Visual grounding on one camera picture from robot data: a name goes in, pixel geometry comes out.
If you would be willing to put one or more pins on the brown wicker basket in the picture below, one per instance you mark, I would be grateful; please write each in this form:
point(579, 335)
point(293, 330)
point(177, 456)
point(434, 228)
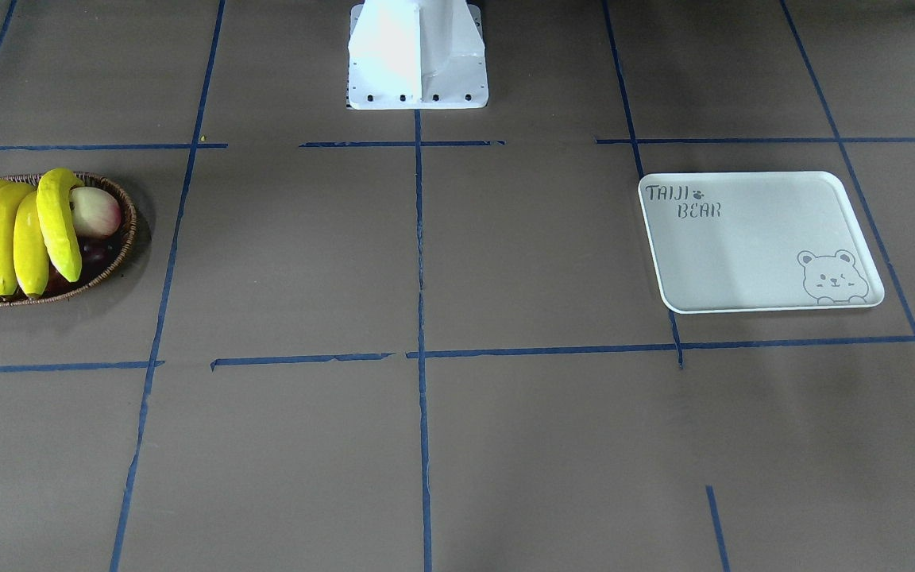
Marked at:
point(118, 248)

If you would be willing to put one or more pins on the white bear tray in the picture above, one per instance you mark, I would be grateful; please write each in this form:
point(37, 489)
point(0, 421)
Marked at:
point(724, 242)

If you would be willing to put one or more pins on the dark red apple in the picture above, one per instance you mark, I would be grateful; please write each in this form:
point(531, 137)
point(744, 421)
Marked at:
point(96, 256)

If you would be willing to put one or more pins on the pink green apple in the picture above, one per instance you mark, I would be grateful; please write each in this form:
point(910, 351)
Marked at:
point(95, 213)

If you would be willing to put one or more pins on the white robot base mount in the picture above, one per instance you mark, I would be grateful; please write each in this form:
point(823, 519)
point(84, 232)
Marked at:
point(416, 55)

